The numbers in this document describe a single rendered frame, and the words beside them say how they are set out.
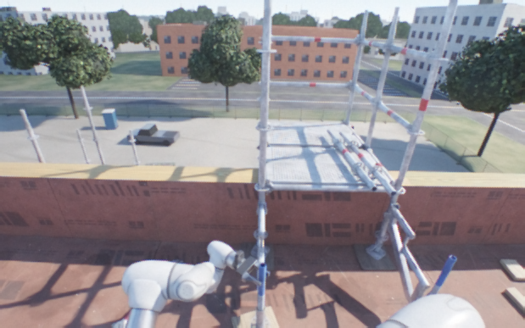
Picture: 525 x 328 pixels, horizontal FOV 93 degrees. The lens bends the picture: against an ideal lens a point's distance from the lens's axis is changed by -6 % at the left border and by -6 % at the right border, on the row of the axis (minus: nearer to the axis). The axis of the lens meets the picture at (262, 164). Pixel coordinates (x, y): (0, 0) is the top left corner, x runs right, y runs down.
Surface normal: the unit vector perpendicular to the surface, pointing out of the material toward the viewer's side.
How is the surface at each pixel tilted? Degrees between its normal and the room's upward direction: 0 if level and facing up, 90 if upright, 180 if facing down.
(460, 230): 90
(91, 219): 90
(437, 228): 90
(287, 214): 90
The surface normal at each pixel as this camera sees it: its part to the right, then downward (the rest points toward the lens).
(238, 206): 0.00, 0.48
